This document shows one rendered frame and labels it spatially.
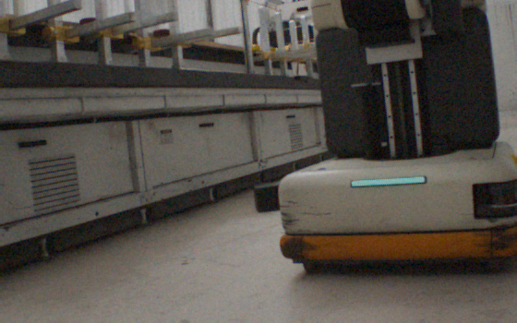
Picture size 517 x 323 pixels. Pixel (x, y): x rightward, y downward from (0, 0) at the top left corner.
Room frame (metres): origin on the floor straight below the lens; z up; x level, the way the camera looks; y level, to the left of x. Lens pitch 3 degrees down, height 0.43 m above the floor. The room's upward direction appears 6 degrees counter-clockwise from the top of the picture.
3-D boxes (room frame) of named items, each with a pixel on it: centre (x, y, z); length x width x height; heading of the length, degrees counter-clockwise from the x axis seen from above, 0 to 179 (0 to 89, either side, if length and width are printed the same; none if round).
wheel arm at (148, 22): (2.01, 0.44, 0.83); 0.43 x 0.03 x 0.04; 64
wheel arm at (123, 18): (1.79, 0.55, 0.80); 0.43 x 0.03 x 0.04; 64
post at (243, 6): (3.13, 0.00, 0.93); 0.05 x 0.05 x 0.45; 64
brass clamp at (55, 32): (1.82, 0.64, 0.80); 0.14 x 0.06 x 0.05; 154
